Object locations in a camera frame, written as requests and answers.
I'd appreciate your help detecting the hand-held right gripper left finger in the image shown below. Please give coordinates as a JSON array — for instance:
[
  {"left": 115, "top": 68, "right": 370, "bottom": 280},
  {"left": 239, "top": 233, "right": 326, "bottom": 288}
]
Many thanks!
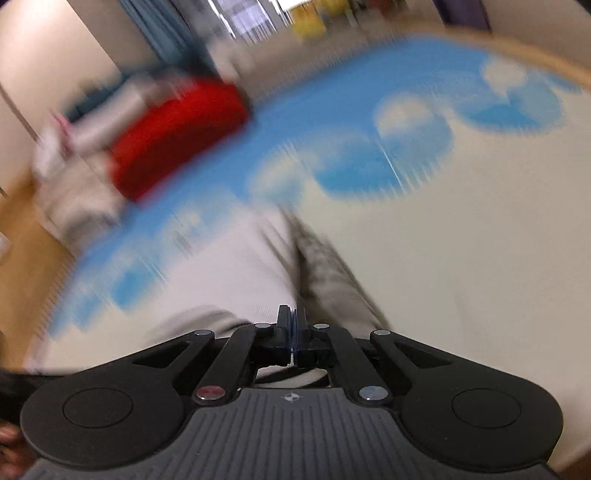
[{"left": 130, "top": 305, "right": 293, "bottom": 408}]

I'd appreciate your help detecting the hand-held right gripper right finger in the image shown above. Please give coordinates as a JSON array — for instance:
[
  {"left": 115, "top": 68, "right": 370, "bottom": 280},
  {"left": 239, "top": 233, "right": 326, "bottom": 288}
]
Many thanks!
[{"left": 293, "top": 307, "right": 451, "bottom": 408}]

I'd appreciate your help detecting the black white striped hoodie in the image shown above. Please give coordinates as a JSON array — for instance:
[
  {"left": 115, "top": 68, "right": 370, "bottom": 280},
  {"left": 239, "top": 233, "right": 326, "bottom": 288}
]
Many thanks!
[{"left": 148, "top": 203, "right": 393, "bottom": 386}]

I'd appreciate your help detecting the person's left hand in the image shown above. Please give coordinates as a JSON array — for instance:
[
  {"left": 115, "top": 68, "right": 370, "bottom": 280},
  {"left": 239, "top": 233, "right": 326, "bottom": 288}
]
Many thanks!
[{"left": 0, "top": 422, "right": 37, "bottom": 480}]

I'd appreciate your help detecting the blue white printed blanket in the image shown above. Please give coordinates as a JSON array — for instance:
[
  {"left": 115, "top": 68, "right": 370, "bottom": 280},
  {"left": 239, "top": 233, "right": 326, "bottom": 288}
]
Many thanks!
[{"left": 28, "top": 32, "right": 591, "bottom": 480}]

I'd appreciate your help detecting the red knitted cloth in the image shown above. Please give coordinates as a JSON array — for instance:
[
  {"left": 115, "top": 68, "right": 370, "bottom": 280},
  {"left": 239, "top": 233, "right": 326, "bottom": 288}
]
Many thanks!
[{"left": 110, "top": 79, "right": 254, "bottom": 203}]

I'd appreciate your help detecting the pile of pale cloth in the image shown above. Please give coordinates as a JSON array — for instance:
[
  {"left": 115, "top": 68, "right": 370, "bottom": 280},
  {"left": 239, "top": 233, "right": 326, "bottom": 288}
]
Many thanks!
[{"left": 31, "top": 76, "right": 155, "bottom": 241}]

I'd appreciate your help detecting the yellow plush toy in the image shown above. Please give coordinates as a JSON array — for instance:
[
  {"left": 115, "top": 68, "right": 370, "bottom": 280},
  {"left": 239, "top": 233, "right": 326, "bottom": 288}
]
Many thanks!
[{"left": 292, "top": 8, "right": 335, "bottom": 40}]

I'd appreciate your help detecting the window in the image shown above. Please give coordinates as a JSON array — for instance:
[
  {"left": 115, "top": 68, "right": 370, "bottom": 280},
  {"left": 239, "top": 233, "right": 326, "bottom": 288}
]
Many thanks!
[{"left": 208, "top": 0, "right": 298, "bottom": 40}]

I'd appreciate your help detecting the blue curtain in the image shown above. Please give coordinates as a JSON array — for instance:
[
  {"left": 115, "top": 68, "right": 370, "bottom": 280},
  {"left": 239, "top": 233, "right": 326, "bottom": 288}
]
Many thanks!
[{"left": 119, "top": 0, "right": 211, "bottom": 81}]

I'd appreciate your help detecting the purple furniture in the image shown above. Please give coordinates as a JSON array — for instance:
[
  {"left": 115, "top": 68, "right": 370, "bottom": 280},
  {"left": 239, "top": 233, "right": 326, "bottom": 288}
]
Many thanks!
[{"left": 434, "top": 0, "right": 491, "bottom": 32}]

